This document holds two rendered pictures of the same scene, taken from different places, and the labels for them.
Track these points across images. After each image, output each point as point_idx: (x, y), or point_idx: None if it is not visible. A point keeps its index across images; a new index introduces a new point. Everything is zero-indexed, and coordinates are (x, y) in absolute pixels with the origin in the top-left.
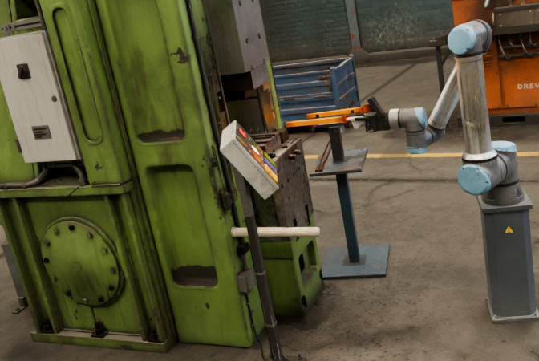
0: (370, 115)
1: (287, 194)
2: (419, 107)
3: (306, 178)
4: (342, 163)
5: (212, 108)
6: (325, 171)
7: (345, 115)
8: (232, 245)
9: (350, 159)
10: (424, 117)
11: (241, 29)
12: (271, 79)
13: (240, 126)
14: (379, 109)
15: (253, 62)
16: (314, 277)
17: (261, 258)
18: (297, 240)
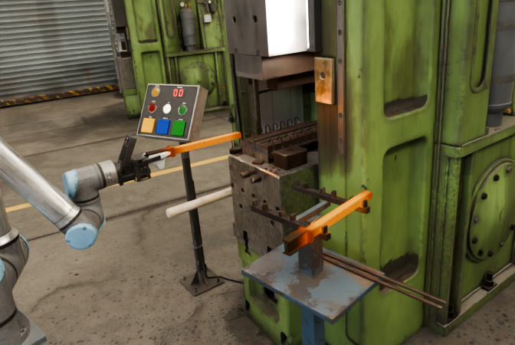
0: (135, 156)
1: (239, 201)
2: (70, 172)
3: (278, 228)
4: (293, 267)
5: (231, 73)
6: (283, 246)
7: (168, 147)
8: None
9: (297, 280)
10: (64, 184)
11: (227, 4)
12: (356, 99)
13: (193, 91)
14: (120, 152)
15: (238, 46)
16: (269, 319)
17: (187, 194)
18: (248, 254)
